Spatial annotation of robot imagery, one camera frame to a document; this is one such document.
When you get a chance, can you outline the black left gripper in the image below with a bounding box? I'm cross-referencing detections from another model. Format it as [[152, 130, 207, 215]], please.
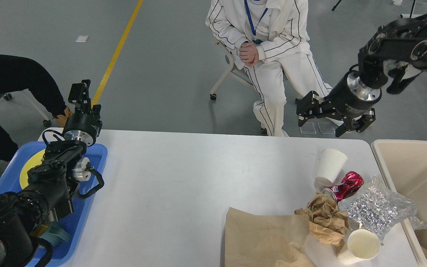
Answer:
[[62, 80, 102, 147]]

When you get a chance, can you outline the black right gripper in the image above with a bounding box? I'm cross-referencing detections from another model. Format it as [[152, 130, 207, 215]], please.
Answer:
[[296, 70, 382, 138]]

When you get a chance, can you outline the white paper cup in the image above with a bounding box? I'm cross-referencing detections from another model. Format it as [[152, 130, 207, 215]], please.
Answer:
[[315, 148, 348, 187]]

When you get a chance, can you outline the yellow plastic plate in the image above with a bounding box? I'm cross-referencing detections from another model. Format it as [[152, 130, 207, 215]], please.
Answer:
[[19, 149, 45, 189]]

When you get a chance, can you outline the dark teal mug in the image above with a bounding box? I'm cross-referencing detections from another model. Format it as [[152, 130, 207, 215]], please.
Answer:
[[40, 221, 72, 247]]

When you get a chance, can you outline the aluminium foil tray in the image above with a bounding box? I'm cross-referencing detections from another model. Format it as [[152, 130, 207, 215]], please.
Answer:
[[408, 215, 427, 231]]

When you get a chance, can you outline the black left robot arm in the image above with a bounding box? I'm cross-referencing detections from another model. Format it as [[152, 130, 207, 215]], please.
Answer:
[[0, 79, 105, 267]]

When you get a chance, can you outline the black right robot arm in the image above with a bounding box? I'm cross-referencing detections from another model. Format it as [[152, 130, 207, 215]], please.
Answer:
[[297, 14, 427, 137]]

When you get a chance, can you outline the clear floor plate right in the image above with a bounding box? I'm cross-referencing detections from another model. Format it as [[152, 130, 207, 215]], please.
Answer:
[[317, 121, 337, 135]]

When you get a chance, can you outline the clear floor plate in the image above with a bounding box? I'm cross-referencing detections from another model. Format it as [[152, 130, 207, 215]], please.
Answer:
[[299, 120, 317, 135], [317, 121, 337, 135]]

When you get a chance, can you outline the clear floor plate left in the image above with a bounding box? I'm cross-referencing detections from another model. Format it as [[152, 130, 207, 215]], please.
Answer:
[[299, 120, 317, 135]]

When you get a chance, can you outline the tan work boot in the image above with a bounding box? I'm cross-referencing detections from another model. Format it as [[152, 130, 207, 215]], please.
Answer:
[[54, 106, 73, 128]]

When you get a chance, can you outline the white paper scrap on floor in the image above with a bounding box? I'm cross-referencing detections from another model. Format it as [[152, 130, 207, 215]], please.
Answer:
[[75, 35, 89, 43]]

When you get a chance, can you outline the red round object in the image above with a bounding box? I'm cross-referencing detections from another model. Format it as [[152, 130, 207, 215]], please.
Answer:
[[322, 171, 364, 202]]

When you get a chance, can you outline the person in black trousers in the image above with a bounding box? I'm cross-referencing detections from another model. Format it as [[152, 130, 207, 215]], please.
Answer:
[[0, 55, 67, 162]]

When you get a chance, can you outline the clear plastic wrapper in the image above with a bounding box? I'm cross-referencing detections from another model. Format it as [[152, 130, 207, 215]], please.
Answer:
[[338, 175, 417, 242]]

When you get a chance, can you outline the person in white tracksuit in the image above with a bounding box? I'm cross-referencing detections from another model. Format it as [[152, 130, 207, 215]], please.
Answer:
[[205, 0, 332, 137]]

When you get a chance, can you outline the beige plastic bin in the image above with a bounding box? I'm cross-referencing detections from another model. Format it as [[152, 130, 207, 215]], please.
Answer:
[[371, 139, 427, 267]]

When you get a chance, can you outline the crumpled brown paper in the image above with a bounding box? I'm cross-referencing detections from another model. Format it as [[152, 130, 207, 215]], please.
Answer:
[[294, 192, 350, 247]]

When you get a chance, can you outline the white stand base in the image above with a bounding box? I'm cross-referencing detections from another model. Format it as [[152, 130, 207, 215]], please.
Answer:
[[392, 0, 427, 17]]

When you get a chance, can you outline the white cup lower right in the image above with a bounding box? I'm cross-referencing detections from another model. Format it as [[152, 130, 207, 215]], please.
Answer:
[[337, 229, 381, 265]]

